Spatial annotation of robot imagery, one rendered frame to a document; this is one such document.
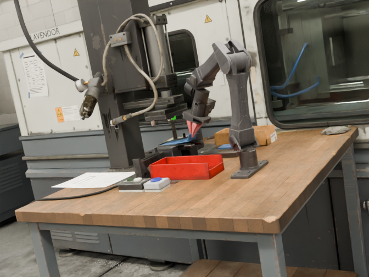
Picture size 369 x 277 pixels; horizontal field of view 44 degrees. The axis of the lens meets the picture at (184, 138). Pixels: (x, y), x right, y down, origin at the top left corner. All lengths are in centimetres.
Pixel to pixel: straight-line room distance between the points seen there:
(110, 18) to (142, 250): 169
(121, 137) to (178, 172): 45
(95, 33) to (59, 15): 432
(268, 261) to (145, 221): 37
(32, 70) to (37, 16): 323
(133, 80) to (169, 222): 79
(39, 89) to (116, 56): 155
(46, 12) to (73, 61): 340
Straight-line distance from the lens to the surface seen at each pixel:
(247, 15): 235
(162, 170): 170
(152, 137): 279
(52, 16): 645
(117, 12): 196
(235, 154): 188
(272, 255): 125
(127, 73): 195
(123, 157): 205
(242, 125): 160
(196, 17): 255
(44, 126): 351
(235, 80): 156
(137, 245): 317
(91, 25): 205
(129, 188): 164
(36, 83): 348
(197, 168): 162
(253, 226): 120
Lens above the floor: 131
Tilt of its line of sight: 9 degrees down
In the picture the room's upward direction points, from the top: 10 degrees counter-clockwise
